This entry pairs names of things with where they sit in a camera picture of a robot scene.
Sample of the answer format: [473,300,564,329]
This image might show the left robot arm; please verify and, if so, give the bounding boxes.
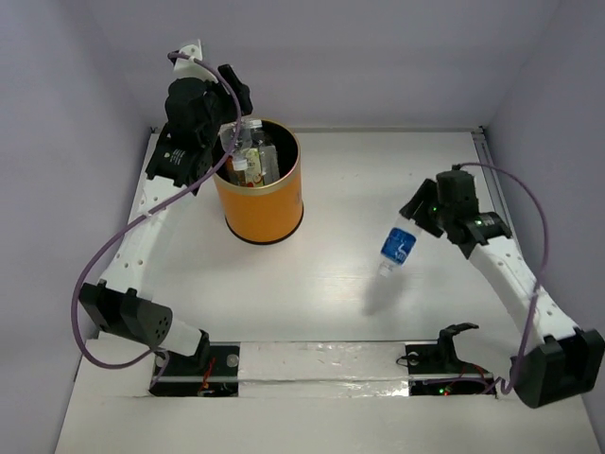
[70,53,253,374]

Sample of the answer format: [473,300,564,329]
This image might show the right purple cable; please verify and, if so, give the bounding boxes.
[453,162,550,394]

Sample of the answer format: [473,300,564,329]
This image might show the blue label bottle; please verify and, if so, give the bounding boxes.
[378,216,421,276]

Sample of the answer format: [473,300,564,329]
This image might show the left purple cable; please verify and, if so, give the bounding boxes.
[70,51,245,369]

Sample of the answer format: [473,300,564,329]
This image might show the aluminium rail at right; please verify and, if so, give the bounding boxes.
[471,127,523,258]

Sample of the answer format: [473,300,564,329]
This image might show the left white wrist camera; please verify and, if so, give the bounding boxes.
[168,39,218,83]

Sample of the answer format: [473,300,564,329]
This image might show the orange cylindrical bin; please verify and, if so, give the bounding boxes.
[213,119,304,245]

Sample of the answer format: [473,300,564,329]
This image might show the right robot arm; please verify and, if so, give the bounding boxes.
[381,165,604,409]

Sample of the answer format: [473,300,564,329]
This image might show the apple juice label bottle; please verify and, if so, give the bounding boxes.
[232,119,280,187]

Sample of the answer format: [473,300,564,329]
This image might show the silver foil tape strip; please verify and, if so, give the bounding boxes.
[237,341,409,399]

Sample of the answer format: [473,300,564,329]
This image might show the clear unlabelled bottle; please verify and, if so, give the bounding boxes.
[219,120,252,171]

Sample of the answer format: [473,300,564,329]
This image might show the purple cable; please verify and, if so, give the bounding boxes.
[70,51,245,369]
[453,162,550,394]

